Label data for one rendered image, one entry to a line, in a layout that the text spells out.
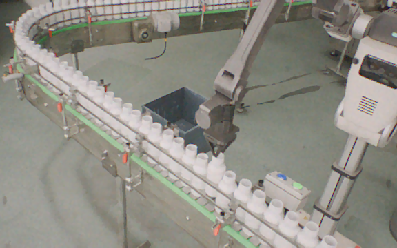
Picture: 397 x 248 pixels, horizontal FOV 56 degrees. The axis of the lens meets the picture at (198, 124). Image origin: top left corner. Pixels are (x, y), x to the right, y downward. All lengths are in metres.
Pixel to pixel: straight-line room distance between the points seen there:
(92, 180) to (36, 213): 0.44
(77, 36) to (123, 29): 0.34
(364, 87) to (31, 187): 2.26
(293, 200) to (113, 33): 1.97
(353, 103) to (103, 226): 1.72
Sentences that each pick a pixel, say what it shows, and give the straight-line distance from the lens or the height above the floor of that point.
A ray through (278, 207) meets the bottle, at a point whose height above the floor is 1.14.
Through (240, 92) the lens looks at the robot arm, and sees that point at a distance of 1.02.
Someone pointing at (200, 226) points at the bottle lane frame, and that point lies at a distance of 1.37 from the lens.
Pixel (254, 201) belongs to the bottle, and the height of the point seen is 1.15.
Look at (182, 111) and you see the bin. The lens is 2.15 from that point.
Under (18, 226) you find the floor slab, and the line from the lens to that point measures 2.68.
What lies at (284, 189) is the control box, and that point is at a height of 1.11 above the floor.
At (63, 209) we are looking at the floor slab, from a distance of 2.71.
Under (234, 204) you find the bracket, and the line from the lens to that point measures 1.18.
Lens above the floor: 1.96
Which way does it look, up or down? 35 degrees down
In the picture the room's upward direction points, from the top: 6 degrees clockwise
